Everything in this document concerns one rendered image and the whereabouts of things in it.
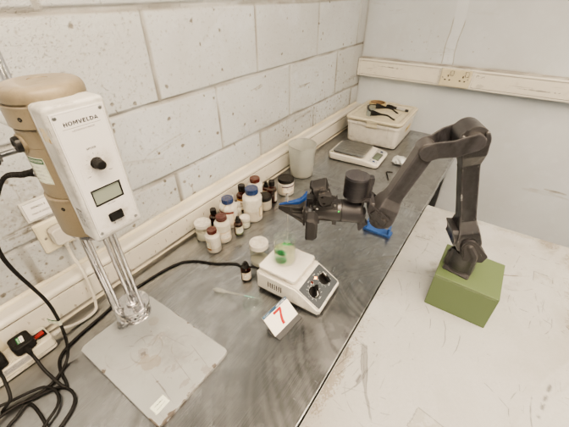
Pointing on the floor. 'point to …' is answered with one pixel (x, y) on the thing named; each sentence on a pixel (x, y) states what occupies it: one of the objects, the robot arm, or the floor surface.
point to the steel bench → (274, 407)
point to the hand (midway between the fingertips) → (292, 207)
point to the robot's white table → (457, 343)
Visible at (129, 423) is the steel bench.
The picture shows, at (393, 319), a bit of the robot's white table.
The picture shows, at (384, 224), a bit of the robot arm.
